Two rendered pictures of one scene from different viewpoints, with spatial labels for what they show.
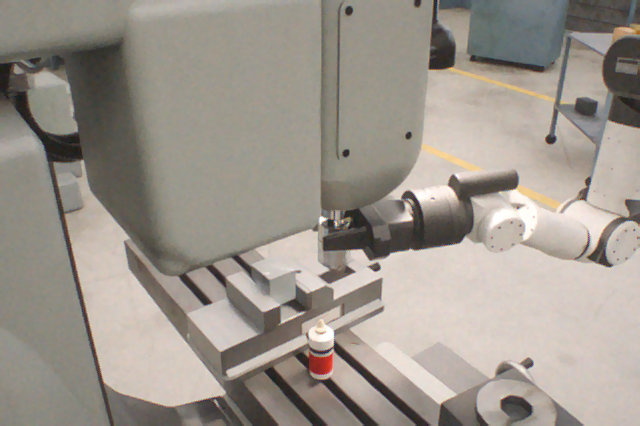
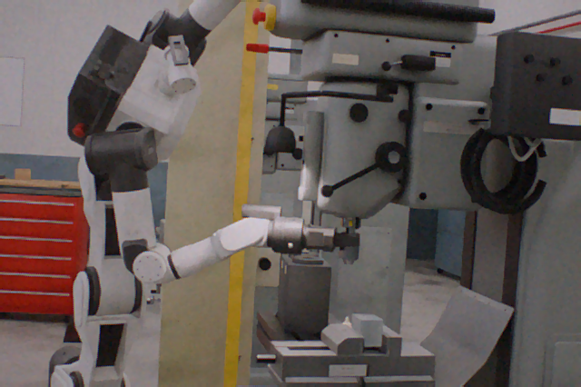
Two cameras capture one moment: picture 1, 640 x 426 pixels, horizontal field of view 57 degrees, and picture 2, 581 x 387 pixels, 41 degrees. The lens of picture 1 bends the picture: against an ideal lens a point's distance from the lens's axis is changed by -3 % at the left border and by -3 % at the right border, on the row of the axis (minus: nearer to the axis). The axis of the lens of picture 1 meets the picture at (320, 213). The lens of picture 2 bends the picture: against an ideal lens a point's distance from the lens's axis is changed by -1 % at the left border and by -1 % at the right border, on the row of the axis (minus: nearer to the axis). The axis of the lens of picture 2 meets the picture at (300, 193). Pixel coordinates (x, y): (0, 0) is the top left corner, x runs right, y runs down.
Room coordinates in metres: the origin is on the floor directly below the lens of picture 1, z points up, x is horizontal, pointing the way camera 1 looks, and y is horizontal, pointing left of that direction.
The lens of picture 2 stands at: (2.53, 0.59, 1.45)
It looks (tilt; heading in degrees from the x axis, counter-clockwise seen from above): 3 degrees down; 202
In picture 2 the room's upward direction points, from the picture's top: 4 degrees clockwise
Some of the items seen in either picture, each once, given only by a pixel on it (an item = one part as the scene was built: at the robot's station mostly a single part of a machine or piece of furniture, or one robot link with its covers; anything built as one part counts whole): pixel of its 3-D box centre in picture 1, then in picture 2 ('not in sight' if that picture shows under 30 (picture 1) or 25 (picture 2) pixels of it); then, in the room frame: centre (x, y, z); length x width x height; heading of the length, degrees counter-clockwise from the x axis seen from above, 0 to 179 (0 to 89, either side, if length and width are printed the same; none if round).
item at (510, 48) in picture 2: not in sight; (546, 87); (0.82, 0.42, 1.62); 0.20 x 0.09 x 0.21; 126
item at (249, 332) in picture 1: (288, 300); (351, 354); (0.89, 0.06, 1.01); 0.35 x 0.15 x 0.11; 127
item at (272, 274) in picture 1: (273, 281); (366, 330); (0.87, 0.08, 1.07); 0.06 x 0.05 x 0.06; 37
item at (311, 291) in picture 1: (300, 279); (341, 339); (0.90, 0.04, 1.05); 0.12 x 0.06 x 0.04; 37
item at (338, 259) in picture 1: (334, 242); (349, 247); (0.73, -0.02, 1.23); 0.05 x 0.05 x 0.06
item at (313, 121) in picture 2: not in sight; (310, 155); (0.79, -0.11, 1.45); 0.04 x 0.04 x 0.21; 36
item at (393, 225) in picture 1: (398, 223); (310, 238); (0.75, -0.11, 1.25); 0.13 x 0.12 x 0.10; 16
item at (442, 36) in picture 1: (430, 41); (280, 139); (0.86, -0.16, 1.48); 0.07 x 0.07 x 0.06
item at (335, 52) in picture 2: not in sight; (379, 62); (0.70, 0.01, 1.68); 0.34 x 0.24 x 0.10; 126
